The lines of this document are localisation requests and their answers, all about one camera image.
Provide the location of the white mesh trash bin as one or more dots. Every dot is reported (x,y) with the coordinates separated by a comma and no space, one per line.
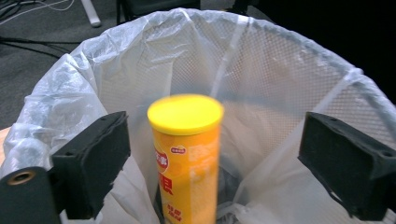
(68,102)

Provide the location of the yellow chip can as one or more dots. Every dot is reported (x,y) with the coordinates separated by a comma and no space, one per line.
(186,155)

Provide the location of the black mesh waste bin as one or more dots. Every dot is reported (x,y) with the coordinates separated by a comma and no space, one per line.
(280,62)

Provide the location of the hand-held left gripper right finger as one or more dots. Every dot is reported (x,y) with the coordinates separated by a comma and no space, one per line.
(342,161)

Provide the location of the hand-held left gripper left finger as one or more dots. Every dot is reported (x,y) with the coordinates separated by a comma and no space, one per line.
(93,161)

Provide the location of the white desk frame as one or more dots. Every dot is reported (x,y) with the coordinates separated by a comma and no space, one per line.
(91,14)

